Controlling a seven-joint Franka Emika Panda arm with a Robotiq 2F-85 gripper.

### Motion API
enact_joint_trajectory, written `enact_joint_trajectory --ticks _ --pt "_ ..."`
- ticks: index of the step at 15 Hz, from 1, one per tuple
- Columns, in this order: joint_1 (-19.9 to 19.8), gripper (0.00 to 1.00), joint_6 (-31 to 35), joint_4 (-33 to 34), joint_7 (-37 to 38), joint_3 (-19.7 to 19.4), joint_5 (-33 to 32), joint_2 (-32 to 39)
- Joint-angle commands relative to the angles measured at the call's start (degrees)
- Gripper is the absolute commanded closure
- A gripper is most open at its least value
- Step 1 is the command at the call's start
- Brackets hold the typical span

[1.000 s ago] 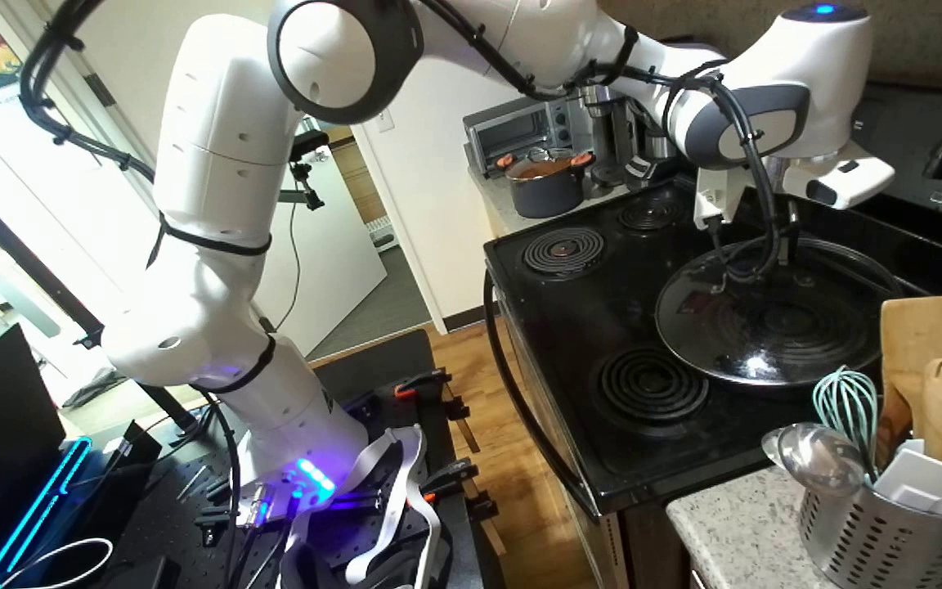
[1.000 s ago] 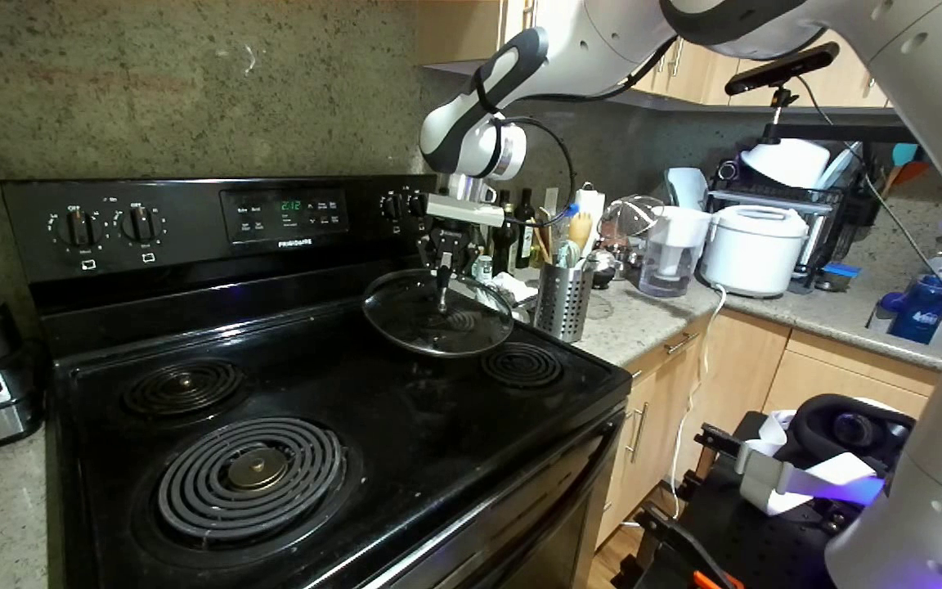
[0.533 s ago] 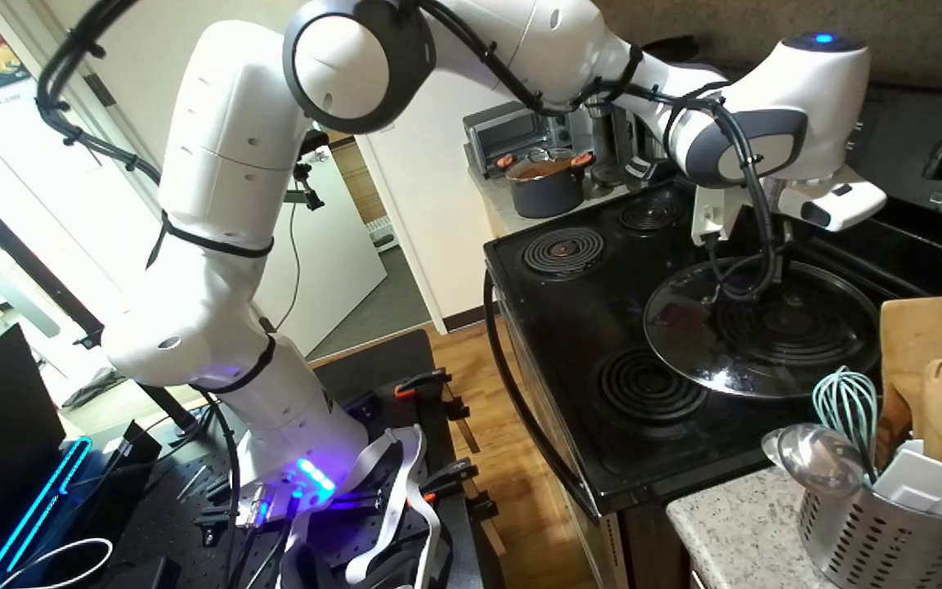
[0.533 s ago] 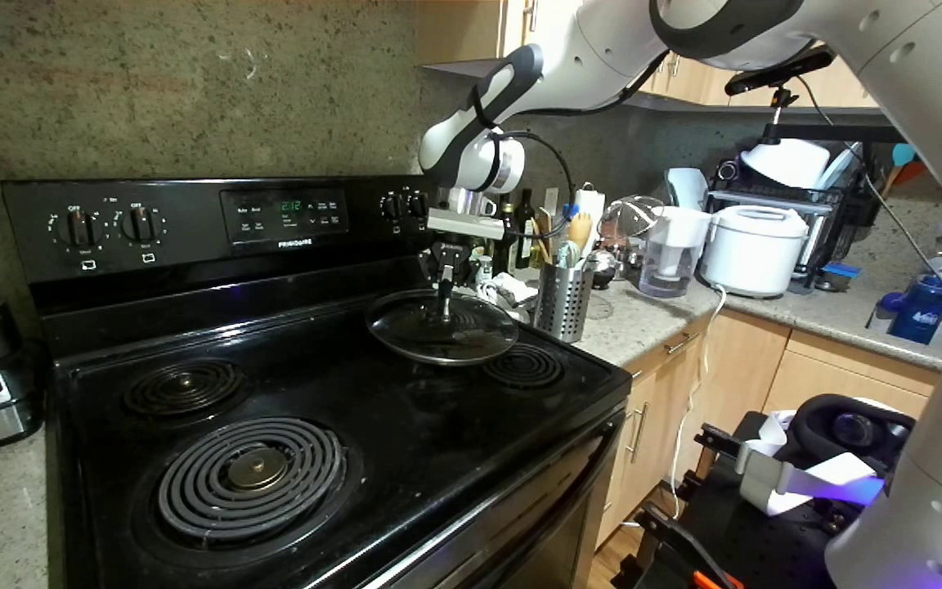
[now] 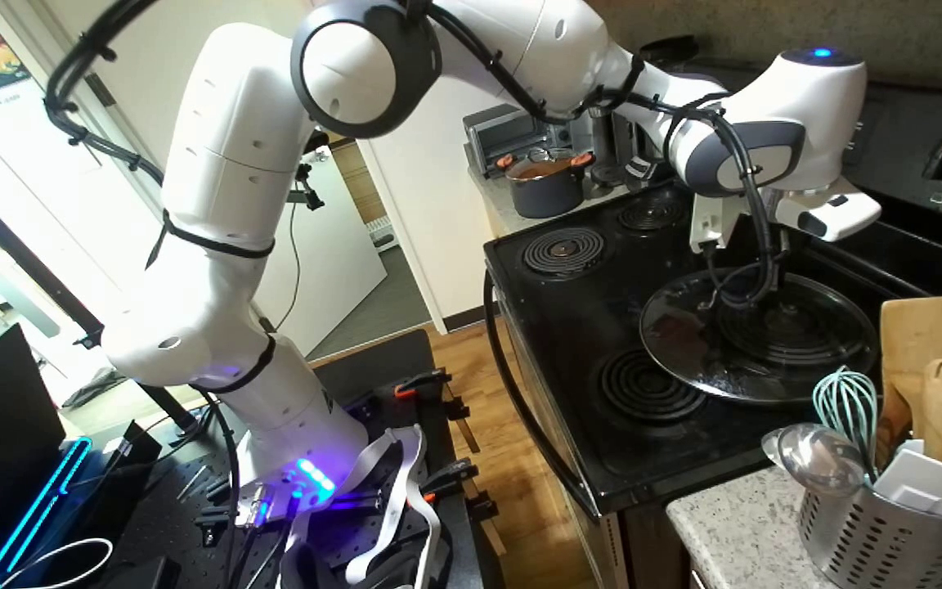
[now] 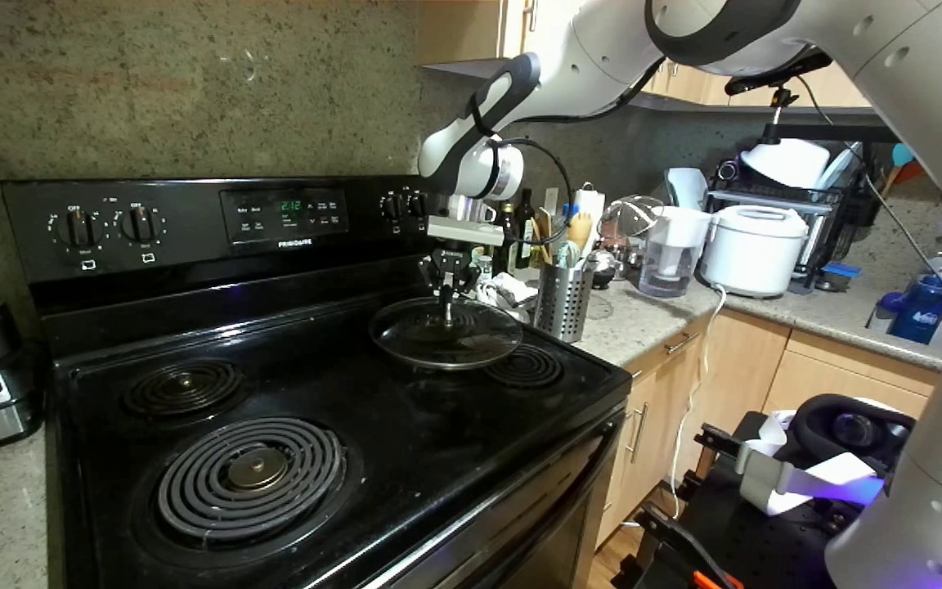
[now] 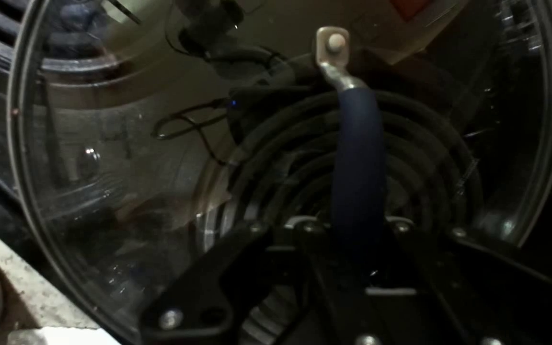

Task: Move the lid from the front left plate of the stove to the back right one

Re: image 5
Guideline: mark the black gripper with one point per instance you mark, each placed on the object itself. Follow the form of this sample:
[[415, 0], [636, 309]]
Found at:
[[766, 233]]

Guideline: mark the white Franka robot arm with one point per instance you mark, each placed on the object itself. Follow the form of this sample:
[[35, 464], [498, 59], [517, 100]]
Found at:
[[229, 164]]

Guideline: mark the small coil stove burner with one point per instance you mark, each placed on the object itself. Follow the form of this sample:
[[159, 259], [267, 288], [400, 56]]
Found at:
[[653, 214], [629, 394]]

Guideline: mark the black electric stove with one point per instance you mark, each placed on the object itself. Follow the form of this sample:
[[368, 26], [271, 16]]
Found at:
[[603, 316]]

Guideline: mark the gray pot with brown lid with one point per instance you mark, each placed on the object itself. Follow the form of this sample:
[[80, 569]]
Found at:
[[543, 190]]

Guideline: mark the teal whisk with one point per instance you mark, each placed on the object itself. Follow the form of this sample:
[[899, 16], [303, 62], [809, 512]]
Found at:
[[847, 415]]

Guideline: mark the metal ladle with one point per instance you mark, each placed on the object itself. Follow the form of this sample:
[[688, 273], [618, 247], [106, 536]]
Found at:
[[815, 458]]

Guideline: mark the white plastic spatula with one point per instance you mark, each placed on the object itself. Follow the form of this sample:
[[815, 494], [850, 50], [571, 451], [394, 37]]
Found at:
[[924, 478]]

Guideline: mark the perforated metal utensil holder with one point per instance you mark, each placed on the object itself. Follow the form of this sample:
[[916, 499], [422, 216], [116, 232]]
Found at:
[[874, 541]]

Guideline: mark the silver toaster oven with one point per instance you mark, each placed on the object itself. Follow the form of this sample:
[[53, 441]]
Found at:
[[498, 133]]

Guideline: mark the black clamp with orange tips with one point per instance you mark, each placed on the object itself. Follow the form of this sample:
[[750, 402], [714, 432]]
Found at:
[[422, 384], [450, 477]]

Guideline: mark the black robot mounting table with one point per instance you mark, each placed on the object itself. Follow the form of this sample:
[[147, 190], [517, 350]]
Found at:
[[383, 365]]

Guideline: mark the white door panel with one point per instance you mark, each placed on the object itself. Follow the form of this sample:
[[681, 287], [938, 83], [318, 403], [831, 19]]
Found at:
[[329, 263]]

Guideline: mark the black case with blue edges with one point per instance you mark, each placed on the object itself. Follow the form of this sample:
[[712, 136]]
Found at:
[[47, 507]]

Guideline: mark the black metal stand pole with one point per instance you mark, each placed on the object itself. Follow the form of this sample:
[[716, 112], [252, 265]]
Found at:
[[15, 242]]

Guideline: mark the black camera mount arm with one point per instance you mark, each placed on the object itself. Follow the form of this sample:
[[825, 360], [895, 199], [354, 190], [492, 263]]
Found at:
[[306, 193]]

